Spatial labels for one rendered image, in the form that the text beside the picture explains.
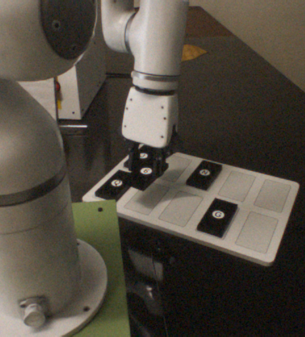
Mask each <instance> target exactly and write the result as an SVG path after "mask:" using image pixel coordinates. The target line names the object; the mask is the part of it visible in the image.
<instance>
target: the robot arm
mask: <svg viewBox="0 0 305 337"><path fill-rule="evenodd" d="M189 3H190V2H189V0H141V3H140V10H139V11H138V12H135V10H134V0H101V8H102V25H103V35H104V38H105V42H106V44H107V45H108V47H109V48H111V49H112V50H113V51H116V52H119V53H125V54H130V55H133V56H134V57H135V64H134V71H133V72H132V73H131V77H132V78H133V84H135V86H134V87H131V90H130V92H129V94H128V98H127V101H126V107H125V111H124V119H123V124H122V125H121V126H120V127H118V128H117V133H118V134H119V135H121V137H122V138H123V141H124V143H125V145H126V146H127V148H126V149H127V151H128V152H129V155H128V171H133V170H134V168H136V167H137V166H138V165H139V164H140V157H141V150H140V149H138V147H139V146H140V143H143V144H145V145H150V146H153V147H155V148H156V157H157V159H156V160H155V161H154V167H153V174H152V178H153V180H156V179H157V178H158V177H161V176H162V175H163V174H164V170H165V164H166V158H168V157H170V156H171V155H173V154H174V153H177V152H180V151H181V150H183V148H184V146H183V144H182V142H181V139H180V137H179V136H178V134H177V120H178V102H177V94H176V93H175V89H177V86H178V81H179V76H180V70H181V60H182V54H183V44H184V39H185V29H186V23H187V13H188V8H189ZM96 20H97V0H0V337H70V336H71V335H73V334H75V333H77V332H79V331H80V329H81V328H83V327H84V326H85V325H86V324H87V323H89V322H90V321H91V319H92V318H93V317H94V315H95V314H96V313H97V312H98V310H99V308H100V307H101V305H102V304H103V301H104V299H105V295H106V289H107V284H108V282H107V273H106V266H105V262H104V261H103V258H102V257H101V255H100V253H98V252H97V251H96V250H95V248H94V247H92V246H91V245H89V244H87V243H86V242H83V241H81V240H79V239H78V238H76V231H75V224H74V215H73V210H72V200H71V194H70V185H69V184H68V174H67V168H66V159H65V154H64V146H63V141H62V135H61V133H60V128H59V127H58V125H57V123H56V122H55V120H54V118H53V117H52V116H51V114H50V113H48V112H47V111H46V110H45V108H44V107H43V106H42V105H41V104H40V103H38V102H37V101H36V100H35V98H34V97H33V96H32V95H31V94H30V93H28V92H27V91H26V90H25V89H24V88H23V87H22V86H21V85H20V84H19V83H18V82H40V81H45V80H48V79H50V78H53V77H55V76H60V75H62V74H64V73H65V72H67V71H69V70H71V68H72V67H73V66H74V65H75V64H76V63H77V62H78V61H80V59H81V58H82V57H83V55H84V53H85V52H86V51H87V48H88V46H89V45H90V43H91V40H92V38H93V34H94V31H95V25H96ZM169 143H172V144H173V145H174V146H173V147H172V148H170V149H168V144H169Z"/></svg>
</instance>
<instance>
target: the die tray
mask: <svg viewBox="0 0 305 337"><path fill-rule="evenodd" d="M127 159H128V156H127V157H126V158H124V160H123V161H122V162H121V163H120V164H118V165H117V166H115V167H114V168H113V170H112V171H111V172H110V173H108V174H107V175H106V176H105V177H104V178H103V179H102V180H101V181H100V182H98V183H97V184H96V185H95V186H94V187H93V188H92V190H90V191H88V192H87V193H86V194H85V195H84V196H83V202H89V201H105V200H104V199H102V198H100V197H96V196H95V191H96V190H97V188H100V187H101V186H102V185H103V184H104V183H105V182H106V181H107V180H108V179H109V178H110V177H111V176H112V175H113V174H114V173H115V172H117V171H118V170H123V171H126V172H131V171H128V168H126V167H124V162H125V161H127ZM203 160H204V161H208V160H205V159H203V158H200V157H194V156H191V155H186V154H182V153H174V154H173V155H171V156H170V157H168V158H166V163H168V168H167V170H166V171H165V172H164V174H163V175H162V176H161V177H158V178H157V179H156V180H155V181H154V182H153V183H152V184H151V185H150V186H149V187H148V188H146V190H145V191H144V192H143V191H141V190H136V188H133V187H130V188H128V190H127V191H126V192H125V193H124V194H123V195H122V196H121V197H120V198H118V200H117V201H116V210H117V216H120V217H124V218H126V219H128V220H132V221H134V222H137V223H140V224H144V225H146V226H150V227H153V228H156V229H157V230H161V231H163V232H167V233H170V234H173V235H175V236H179V237H182V238H185V239H186V240H190V241H192V242H196V243H198V244H202V245H205V246H208V247H213V248H215V249H216V250H218V251H222V252H225V253H229V254H232V255H235V256H237V257H242V258H244V259H246V260H248V261H252V262H255V263H258V264H261V265H264V266H271V265H273V262H274V259H275V255H276V253H277V249H278V247H279V245H280V243H281V239H282V236H283V233H284V231H285V227H286V224H287V221H288V217H289V216H290V213H291V211H292V208H293V204H294V201H295V197H296V194H297V191H298V187H299V186H300V185H298V184H297V183H296V182H292V181H288V180H284V179H283V178H278V177H274V176H270V175H266V174H261V173H257V172H252V171H249V170H244V169H243V168H238V167H233V166H230V165H225V164H221V163H217V162H213V161H209V162H212V163H217V164H220V165H222V171H221V172H220V173H219V174H218V175H217V177H216V178H215V180H214V181H213V183H212V184H211V186H210V187H209V188H208V189H207V191H204V190H200V188H195V187H192V186H188V185H186V180H187V178H188V177H190V175H191V174H192V173H193V171H194V170H195V169H196V167H197V166H198V165H200V163H201V162H202V161H203ZM215 197H216V198H219V199H221V200H224V201H228V202H232V203H236V204H238V206H237V210H236V212H235V214H234V216H233V218H232V220H231V222H230V224H228V226H227V228H226V231H225V232H224V234H223V236H222V238H219V237H216V236H213V235H210V234H206V233H204V232H200V231H197V224H198V223H199V222H200V221H201V218H202V217H203V215H204V214H205V212H206V211H207V209H208V207H209V206H210V205H211V203H212V202H213V200H214V198H215Z"/></svg>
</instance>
